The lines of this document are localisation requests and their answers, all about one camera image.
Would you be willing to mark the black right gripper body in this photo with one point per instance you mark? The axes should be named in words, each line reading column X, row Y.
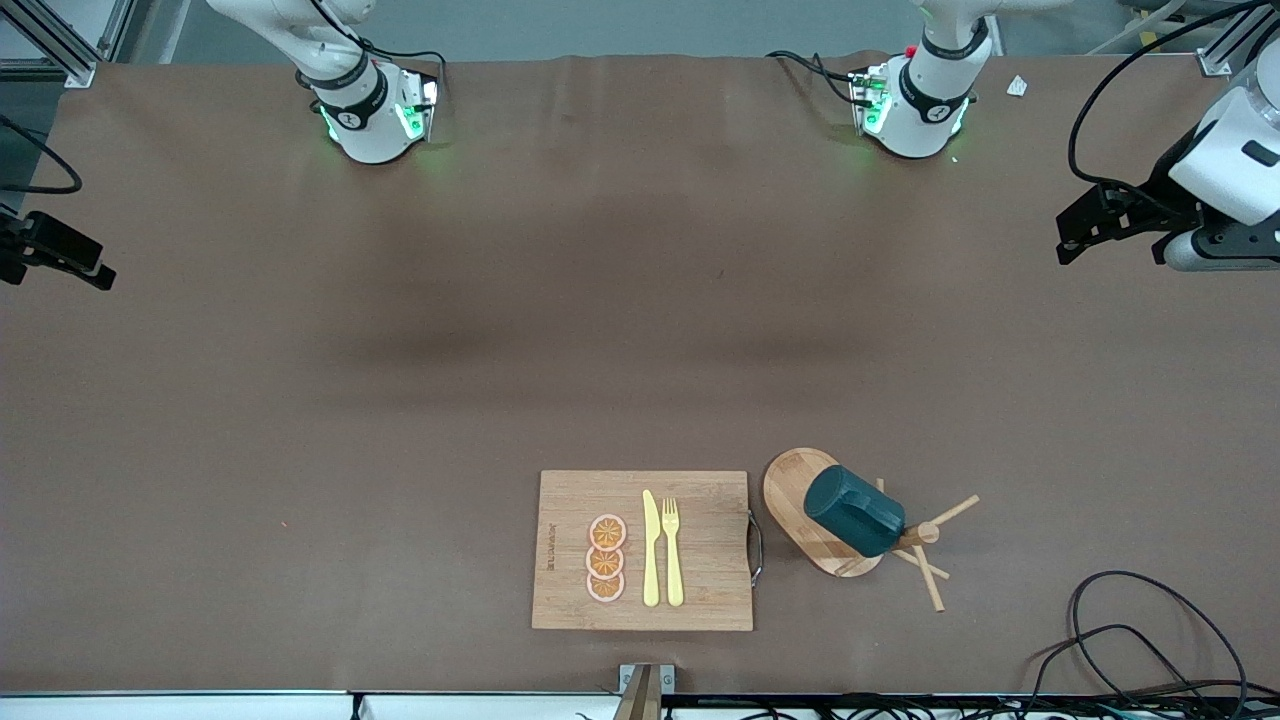
column 12, row 251

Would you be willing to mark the teal cup yellow inside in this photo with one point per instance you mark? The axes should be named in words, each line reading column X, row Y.
column 850, row 510

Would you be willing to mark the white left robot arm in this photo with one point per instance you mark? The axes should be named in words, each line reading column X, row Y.
column 930, row 100

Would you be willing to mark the white paper scrap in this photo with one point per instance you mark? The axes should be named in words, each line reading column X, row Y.
column 1018, row 86

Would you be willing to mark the beige pipe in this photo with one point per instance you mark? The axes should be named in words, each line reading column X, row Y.
column 1140, row 25

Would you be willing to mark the table cover mat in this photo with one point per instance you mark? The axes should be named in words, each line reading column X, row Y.
column 400, row 400

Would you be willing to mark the wooden mug tree stand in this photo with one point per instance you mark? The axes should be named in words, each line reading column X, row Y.
column 788, row 490

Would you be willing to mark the yellow plastic fork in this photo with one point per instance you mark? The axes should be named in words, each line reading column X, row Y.
column 673, row 560

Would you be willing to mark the wooden cutting board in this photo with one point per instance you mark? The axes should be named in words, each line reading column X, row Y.
column 570, row 520

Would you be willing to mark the yellow plastic knife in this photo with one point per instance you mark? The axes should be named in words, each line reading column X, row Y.
column 651, row 560

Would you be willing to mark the orange slice toy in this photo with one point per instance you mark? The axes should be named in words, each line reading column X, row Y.
column 605, row 588
column 605, row 562
column 607, row 532

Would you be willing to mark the aluminium frame profile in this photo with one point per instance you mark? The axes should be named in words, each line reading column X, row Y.
column 75, row 70
column 1215, row 62

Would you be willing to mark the white table edge rail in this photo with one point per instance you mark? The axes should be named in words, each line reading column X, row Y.
column 200, row 706

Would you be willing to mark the metal mount bracket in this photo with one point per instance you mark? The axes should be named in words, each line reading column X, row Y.
column 645, row 682

